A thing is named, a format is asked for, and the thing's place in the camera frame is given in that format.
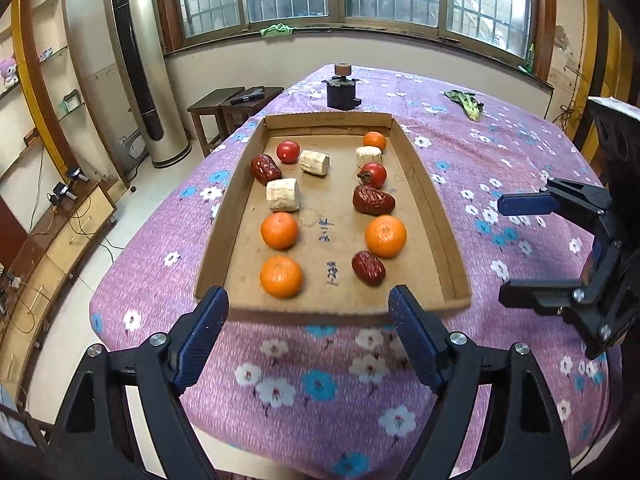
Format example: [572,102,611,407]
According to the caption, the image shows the large red date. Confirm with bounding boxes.
[352,184,396,216]

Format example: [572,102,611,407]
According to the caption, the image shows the red tomato with stem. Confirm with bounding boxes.
[357,162,387,188]

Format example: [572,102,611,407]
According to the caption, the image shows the small red date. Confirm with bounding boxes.
[250,154,282,185]

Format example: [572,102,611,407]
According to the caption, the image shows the green leafy vegetable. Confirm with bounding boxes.
[444,89,484,122]

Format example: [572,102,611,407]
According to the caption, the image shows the wooden side cabinet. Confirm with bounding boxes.
[1,181,116,408]

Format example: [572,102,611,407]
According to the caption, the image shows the large orange in tray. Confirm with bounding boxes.
[364,214,407,258]

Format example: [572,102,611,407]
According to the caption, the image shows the red date in tray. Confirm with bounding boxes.
[352,250,386,286]

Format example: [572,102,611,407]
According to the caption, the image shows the purple floral tablecloth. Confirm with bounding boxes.
[90,68,622,479]

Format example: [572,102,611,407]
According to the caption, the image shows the cardboard tray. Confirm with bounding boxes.
[194,112,472,326]

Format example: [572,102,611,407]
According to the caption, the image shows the black cup with roll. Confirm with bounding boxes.
[324,63,361,112]

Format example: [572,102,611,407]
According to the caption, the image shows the small orange lower left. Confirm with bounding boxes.
[259,256,304,299]

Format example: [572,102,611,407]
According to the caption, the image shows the small orange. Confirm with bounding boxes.
[260,211,298,250]
[259,256,304,299]

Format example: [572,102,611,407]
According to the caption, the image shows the small orange upper left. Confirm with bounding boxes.
[260,211,298,250]

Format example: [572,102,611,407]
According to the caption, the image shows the green cloth on windowsill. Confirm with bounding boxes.
[259,23,295,38]

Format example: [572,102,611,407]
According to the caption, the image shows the dark wooden stool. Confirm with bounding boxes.
[188,86,284,157]

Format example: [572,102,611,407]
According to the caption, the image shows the standing air conditioner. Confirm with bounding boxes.
[103,0,191,168]

